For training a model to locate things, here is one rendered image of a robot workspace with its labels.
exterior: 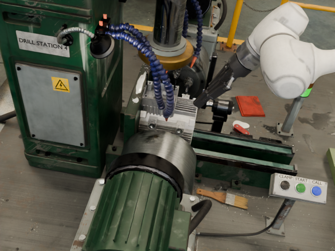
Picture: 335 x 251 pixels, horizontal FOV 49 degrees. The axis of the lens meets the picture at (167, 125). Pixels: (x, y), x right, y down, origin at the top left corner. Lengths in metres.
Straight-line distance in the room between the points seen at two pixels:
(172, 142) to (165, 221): 0.42
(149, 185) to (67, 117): 0.57
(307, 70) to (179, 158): 0.44
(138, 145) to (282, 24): 0.53
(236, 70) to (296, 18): 0.23
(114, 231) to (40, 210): 0.73
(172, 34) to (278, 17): 0.31
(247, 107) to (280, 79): 0.97
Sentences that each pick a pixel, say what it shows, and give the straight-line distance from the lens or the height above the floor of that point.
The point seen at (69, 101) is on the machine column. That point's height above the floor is 1.19.
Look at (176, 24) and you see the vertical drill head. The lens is 1.14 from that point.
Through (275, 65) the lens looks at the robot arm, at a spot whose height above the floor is 1.49.
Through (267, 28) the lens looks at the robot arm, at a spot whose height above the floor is 1.51.
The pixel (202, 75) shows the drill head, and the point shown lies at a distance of 1.53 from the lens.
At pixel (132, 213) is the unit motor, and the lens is 0.72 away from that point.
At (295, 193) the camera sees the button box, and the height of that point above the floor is 1.05.
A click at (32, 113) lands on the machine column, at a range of 1.32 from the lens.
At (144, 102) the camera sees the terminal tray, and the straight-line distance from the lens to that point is 1.31.
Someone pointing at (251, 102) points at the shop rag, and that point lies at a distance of 1.92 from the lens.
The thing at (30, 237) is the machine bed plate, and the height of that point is 0.80.
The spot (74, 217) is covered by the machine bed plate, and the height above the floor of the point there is 0.80.
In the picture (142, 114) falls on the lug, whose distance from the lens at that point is 1.32.
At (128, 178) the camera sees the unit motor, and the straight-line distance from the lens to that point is 0.79.
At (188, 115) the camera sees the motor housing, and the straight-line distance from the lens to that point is 1.34.
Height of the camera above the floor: 1.98
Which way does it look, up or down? 44 degrees down
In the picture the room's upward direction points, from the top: 8 degrees clockwise
